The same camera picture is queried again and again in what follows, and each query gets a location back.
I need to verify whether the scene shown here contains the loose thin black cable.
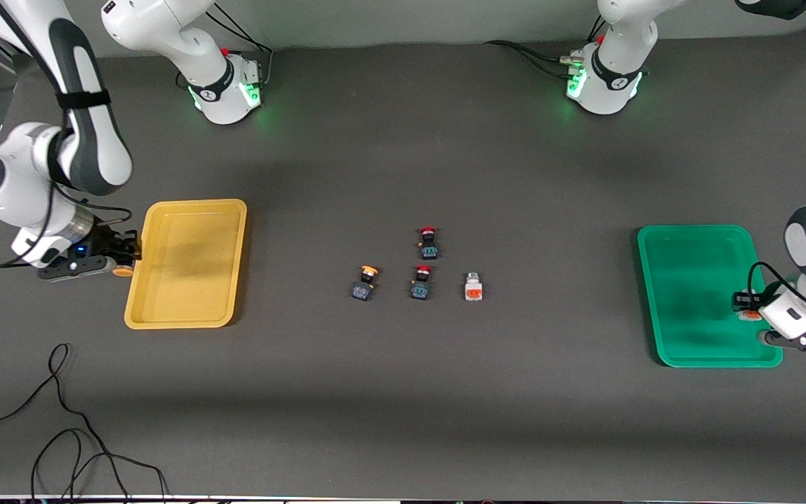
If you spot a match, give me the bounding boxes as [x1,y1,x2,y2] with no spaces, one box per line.
[0,343,169,502]

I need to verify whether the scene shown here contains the green plastic tray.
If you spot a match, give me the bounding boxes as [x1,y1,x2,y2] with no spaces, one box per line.
[637,225,784,368]

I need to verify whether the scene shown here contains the yellow plastic tray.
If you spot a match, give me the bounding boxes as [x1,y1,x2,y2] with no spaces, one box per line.
[124,199,248,330]

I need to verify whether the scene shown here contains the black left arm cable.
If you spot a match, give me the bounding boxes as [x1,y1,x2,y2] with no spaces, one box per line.
[732,262,806,324]

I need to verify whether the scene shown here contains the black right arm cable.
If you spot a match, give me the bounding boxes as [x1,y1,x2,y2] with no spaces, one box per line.
[0,42,132,270]

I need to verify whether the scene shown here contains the black left base cables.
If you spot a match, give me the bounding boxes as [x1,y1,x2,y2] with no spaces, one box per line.
[483,14,611,82]

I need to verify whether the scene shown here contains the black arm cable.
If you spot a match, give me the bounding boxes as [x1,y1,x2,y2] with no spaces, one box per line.
[732,262,806,324]
[0,42,132,270]

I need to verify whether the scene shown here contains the black right base cables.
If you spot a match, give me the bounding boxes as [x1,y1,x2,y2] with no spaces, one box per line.
[207,6,275,89]

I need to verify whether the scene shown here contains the black base cables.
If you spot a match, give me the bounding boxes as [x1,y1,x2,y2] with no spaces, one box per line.
[207,6,275,89]
[483,14,611,82]

